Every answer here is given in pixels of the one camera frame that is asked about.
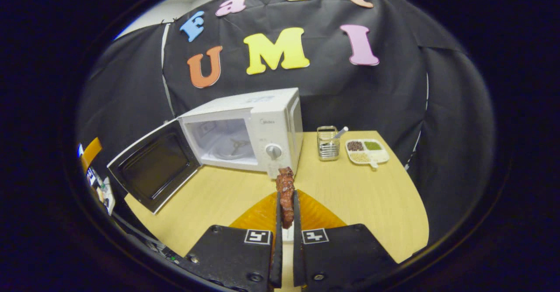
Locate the divided plate with beans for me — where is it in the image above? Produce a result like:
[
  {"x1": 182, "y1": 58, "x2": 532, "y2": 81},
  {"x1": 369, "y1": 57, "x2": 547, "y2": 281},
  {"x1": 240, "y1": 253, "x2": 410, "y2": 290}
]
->
[{"x1": 345, "y1": 139, "x2": 390, "y2": 170}]

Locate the white microwave oven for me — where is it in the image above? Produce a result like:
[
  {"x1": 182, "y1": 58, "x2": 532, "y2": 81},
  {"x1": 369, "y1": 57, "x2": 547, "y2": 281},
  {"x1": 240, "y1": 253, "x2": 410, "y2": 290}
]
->
[{"x1": 107, "y1": 88, "x2": 304, "y2": 215}]

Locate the red-brown meat piece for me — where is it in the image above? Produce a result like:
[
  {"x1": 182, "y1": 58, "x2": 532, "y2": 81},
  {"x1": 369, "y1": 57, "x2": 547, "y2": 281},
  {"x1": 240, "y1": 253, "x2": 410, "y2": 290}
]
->
[{"x1": 276, "y1": 167, "x2": 296, "y2": 229}]

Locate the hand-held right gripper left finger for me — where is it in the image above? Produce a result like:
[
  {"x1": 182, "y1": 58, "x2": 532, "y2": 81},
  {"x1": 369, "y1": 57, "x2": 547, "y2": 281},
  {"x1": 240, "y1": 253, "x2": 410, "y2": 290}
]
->
[{"x1": 186, "y1": 191, "x2": 284, "y2": 292}]

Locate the metal utensil holder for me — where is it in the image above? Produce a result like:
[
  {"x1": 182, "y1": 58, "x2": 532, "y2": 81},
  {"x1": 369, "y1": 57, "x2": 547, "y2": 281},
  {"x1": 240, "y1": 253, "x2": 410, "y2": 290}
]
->
[{"x1": 317, "y1": 126, "x2": 349, "y2": 162}]

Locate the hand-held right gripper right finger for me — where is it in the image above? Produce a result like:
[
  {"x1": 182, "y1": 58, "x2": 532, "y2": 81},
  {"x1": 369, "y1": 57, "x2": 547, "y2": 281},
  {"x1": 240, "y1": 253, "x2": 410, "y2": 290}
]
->
[{"x1": 292, "y1": 190, "x2": 397, "y2": 292}]

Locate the black backdrop cloth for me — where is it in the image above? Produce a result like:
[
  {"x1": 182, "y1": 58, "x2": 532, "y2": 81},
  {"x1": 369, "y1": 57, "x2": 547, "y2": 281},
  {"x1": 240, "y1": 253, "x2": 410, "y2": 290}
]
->
[{"x1": 77, "y1": 0, "x2": 497, "y2": 244}]

